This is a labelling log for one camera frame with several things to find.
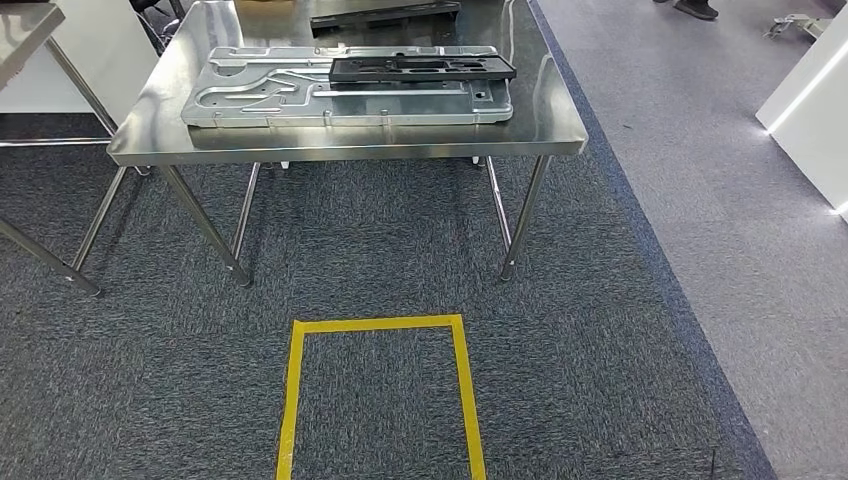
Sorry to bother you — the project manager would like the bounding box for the person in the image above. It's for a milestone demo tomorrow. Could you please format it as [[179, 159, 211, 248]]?
[[652, 0, 720, 21]]

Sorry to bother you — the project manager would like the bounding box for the small metal bracket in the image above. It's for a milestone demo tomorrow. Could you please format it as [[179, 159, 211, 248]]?
[[765, 13, 833, 40]]

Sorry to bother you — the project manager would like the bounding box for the machined aluminium fixture plate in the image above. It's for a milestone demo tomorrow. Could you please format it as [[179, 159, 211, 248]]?
[[180, 44, 516, 129]]

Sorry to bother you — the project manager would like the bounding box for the steel side table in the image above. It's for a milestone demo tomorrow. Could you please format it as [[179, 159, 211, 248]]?
[[0, 3, 127, 297]]

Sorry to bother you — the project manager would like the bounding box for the stainless steel workbench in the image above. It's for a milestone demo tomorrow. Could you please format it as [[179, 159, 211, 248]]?
[[107, 0, 590, 287]]

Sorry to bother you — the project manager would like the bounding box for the black plastic plate holder part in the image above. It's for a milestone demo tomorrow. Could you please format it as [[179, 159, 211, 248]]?
[[328, 54, 518, 85], [309, 1, 462, 31]]

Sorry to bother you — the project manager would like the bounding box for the white display plinth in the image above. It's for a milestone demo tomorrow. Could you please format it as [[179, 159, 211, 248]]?
[[756, 3, 848, 223]]

